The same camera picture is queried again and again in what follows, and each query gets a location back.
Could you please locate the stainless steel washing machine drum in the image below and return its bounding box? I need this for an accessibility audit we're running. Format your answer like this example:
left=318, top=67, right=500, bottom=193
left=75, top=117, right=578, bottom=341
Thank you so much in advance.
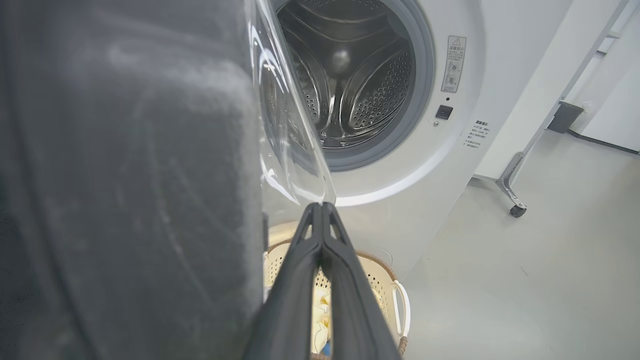
left=276, top=0, right=417, bottom=149

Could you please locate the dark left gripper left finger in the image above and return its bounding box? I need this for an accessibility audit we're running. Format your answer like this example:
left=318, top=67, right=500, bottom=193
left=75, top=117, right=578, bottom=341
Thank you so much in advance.
left=245, top=202, right=324, bottom=360

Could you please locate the cream printed baby garment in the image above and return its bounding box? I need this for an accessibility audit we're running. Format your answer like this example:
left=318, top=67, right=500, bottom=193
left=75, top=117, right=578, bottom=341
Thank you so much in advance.
left=312, top=282, right=334, bottom=357

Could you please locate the washing machine door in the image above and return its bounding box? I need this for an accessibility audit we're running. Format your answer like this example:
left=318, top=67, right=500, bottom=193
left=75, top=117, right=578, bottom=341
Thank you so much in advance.
left=0, top=0, right=337, bottom=360

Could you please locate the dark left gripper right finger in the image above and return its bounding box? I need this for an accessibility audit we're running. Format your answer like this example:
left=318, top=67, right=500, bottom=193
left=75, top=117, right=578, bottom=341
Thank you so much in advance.
left=322, top=202, right=401, bottom=360

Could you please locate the black wall box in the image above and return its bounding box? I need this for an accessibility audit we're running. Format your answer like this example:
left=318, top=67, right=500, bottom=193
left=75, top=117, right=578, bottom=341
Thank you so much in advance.
left=547, top=100, right=585, bottom=135

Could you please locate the grey warning sticker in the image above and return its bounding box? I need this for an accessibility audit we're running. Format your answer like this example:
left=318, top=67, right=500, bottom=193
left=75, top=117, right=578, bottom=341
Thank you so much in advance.
left=441, top=35, right=467, bottom=94

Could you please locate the white front-load washing machine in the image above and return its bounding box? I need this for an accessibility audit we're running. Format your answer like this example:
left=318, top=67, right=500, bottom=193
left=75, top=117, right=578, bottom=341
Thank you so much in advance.
left=265, top=0, right=576, bottom=281

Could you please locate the metal frame leg with caster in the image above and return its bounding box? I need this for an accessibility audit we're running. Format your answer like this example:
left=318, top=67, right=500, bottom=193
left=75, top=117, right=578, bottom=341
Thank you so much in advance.
left=495, top=0, right=632, bottom=219

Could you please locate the cream perforated laundry basket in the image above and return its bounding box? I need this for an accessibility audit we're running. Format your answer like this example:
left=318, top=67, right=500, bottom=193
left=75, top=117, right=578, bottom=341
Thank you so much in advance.
left=262, top=239, right=412, bottom=360

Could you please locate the white partition panel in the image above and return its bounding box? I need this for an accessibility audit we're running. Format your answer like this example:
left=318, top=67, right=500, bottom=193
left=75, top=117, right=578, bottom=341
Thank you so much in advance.
left=472, top=0, right=628, bottom=182

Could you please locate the black printed text label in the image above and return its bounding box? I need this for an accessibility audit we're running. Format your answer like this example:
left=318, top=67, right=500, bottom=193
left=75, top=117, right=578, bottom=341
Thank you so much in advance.
left=462, top=120, right=490, bottom=150

